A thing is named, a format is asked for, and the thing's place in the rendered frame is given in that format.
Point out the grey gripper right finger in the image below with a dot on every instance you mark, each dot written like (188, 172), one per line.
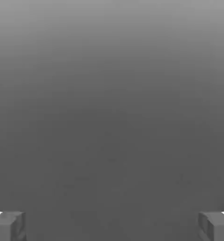
(217, 226)

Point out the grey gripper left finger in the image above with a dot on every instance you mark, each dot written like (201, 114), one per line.
(6, 226)

